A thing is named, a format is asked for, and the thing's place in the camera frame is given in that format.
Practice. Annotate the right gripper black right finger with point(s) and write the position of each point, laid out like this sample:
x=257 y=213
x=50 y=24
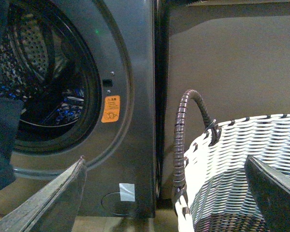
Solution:
x=270 y=189

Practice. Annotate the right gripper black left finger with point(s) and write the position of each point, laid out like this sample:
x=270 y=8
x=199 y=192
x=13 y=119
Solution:
x=53 y=208

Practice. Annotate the navy blue mesh garment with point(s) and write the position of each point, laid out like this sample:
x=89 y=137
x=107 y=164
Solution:
x=0 y=135

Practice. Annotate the dark grey washing machine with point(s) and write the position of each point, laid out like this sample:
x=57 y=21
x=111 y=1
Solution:
x=105 y=47

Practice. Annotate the white woven laundry basket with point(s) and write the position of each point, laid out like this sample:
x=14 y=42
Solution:
x=210 y=190

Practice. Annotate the black white patterned garment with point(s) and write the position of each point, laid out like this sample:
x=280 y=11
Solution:
x=55 y=104

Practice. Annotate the orange warning sticker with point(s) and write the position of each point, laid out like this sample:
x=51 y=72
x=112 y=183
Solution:
x=111 y=109

